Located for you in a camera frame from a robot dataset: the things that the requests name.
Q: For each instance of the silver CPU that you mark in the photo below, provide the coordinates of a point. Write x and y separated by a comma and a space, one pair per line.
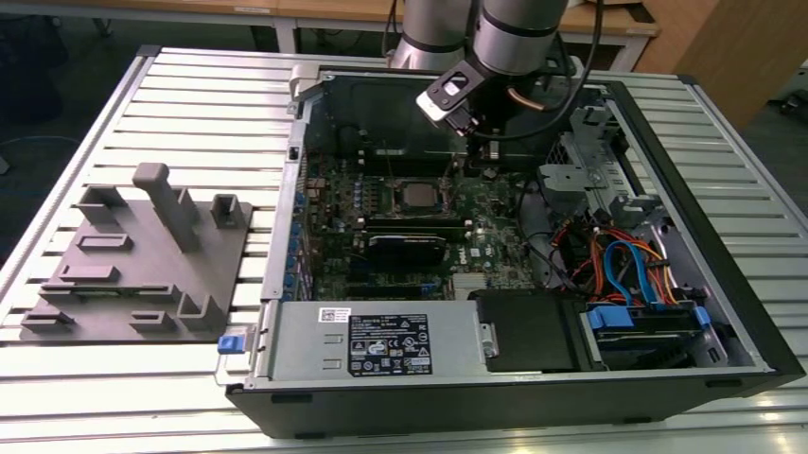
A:
422, 195

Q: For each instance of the metal CPU socket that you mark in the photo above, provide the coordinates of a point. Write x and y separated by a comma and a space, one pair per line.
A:
394, 212

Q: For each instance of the black expansion slot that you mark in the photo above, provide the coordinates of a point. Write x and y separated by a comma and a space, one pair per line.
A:
378, 287
378, 296

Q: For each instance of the black plastic bay cover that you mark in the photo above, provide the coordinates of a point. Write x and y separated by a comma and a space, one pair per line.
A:
531, 331

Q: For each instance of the round coin battery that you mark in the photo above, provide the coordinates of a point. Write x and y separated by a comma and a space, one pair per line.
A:
491, 173

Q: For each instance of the silver metal drive cage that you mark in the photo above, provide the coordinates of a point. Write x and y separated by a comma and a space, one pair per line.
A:
561, 179

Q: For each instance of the green motherboard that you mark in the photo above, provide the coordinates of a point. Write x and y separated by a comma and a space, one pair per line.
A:
499, 236

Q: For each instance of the black graphics card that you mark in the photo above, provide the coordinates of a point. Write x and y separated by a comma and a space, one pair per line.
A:
404, 253

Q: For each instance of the silver chipset heatsink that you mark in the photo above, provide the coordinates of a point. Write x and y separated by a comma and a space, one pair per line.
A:
472, 280

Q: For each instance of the brown wooden cabinet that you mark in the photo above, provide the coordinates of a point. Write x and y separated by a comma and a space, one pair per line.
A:
746, 47

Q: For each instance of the hard disk in blue carrier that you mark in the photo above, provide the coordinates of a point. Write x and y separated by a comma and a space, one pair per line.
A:
609, 318

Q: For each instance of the silver power supply unit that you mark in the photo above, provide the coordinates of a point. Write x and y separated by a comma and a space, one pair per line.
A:
297, 340

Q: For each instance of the black PC case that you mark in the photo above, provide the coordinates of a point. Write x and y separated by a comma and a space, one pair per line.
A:
442, 411

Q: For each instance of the grey parts rack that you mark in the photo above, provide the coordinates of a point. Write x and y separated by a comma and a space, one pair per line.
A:
158, 265

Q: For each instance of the blue case latch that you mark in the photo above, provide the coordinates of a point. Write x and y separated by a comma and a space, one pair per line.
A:
229, 344

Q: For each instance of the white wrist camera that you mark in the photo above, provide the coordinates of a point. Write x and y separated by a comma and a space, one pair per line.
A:
436, 110

